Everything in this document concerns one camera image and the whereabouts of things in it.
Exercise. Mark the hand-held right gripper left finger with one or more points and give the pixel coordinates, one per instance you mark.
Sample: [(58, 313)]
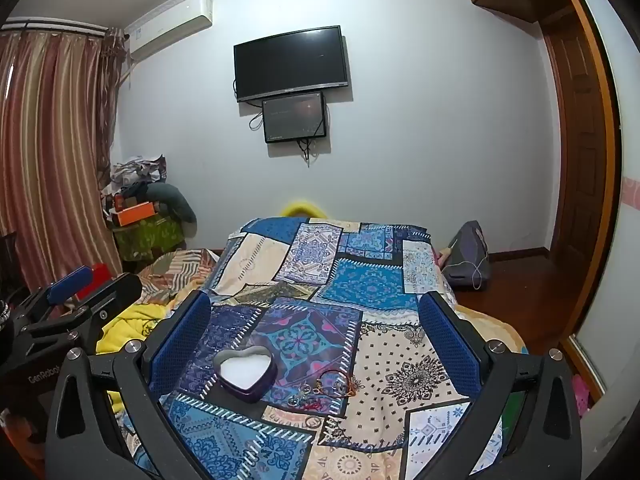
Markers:
[(180, 345)]

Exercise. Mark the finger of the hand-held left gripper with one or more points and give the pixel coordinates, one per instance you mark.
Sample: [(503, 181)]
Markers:
[(112, 292), (70, 282)]

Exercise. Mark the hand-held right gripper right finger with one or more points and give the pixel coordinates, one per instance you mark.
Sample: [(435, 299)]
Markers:
[(450, 350)]

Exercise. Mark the purple heart-shaped jewelry box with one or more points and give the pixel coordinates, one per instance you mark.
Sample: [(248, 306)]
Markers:
[(245, 367)]

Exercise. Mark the red box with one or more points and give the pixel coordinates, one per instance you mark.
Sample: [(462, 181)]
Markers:
[(100, 277)]

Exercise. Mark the yellow cartoon blanket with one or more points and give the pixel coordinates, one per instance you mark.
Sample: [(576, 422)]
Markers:
[(125, 325)]

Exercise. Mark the beige blanket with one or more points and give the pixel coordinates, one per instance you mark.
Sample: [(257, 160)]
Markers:
[(492, 327)]

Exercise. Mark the green patterned cloth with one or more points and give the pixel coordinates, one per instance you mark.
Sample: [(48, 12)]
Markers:
[(147, 237)]

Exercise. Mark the striped bedding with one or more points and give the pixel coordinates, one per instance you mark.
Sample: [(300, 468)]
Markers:
[(175, 270)]

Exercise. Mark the orange box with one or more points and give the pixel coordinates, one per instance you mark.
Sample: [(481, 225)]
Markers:
[(132, 214)]

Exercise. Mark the grey-green cushion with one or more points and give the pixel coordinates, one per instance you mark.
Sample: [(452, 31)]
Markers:
[(175, 200)]

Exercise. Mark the pile of printed bags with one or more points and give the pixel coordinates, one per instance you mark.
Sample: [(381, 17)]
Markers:
[(137, 170)]

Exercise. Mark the blue patchwork blanket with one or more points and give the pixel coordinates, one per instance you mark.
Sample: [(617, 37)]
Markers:
[(350, 270)]

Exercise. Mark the striped red curtain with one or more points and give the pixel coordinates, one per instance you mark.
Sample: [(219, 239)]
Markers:
[(45, 150)]

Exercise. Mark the pink plastic item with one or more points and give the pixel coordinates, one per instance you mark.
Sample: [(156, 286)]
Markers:
[(582, 392)]

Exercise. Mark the white sliding door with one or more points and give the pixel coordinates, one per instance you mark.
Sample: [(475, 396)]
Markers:
[(617, 260)]

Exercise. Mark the brown patterned curtain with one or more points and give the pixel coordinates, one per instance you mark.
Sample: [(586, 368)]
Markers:
[(111, 90)]

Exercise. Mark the wooden door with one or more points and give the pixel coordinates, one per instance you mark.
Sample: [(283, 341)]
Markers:
[(575, 150)]

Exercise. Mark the curtain rod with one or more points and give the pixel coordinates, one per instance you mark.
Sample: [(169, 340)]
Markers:
[(55, 26)]

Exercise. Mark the white air conditioner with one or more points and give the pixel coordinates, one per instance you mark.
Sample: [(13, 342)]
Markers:
[(170, 27)]

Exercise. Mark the small black wall monitor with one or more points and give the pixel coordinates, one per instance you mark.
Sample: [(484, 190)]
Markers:
[(295, 117)]

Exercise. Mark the black wall television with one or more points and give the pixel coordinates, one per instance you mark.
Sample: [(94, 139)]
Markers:
[(290, 62)]

